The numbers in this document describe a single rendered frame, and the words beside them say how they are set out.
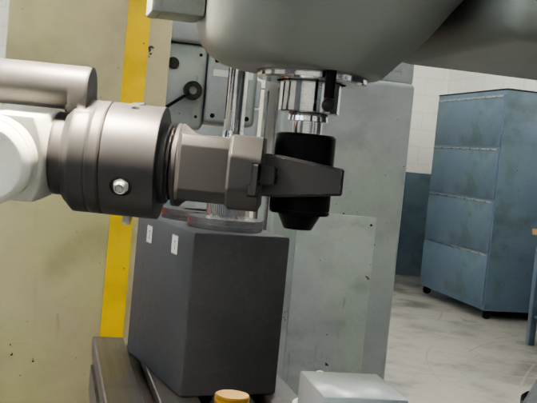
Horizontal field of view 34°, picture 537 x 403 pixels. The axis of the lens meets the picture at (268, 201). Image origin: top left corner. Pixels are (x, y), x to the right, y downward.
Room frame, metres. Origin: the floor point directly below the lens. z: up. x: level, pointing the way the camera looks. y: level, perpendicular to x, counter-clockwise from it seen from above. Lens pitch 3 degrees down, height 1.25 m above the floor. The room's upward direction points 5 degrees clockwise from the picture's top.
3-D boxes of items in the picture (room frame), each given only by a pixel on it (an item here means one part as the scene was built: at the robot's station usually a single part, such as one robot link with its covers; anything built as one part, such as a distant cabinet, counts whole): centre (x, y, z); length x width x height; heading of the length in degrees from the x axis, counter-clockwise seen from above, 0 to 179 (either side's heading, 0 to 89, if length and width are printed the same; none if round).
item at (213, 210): (1.06, 0.05, 1.19); 0.05 x 0.05 x 0.06
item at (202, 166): (0.70, 0.07, 1.23); 0.13 x 0.12 x 0.10; 179
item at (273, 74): (0.69, -0.02, 1.31); 0.09 x 0.09 x 0.01
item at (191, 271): (1.11, 0.07, 1.07); 0.22 x 0.12 x 0.20; 25
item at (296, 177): (0.66, -0.02, 1.23); 0.06 x 0.02 x 0.03; 89
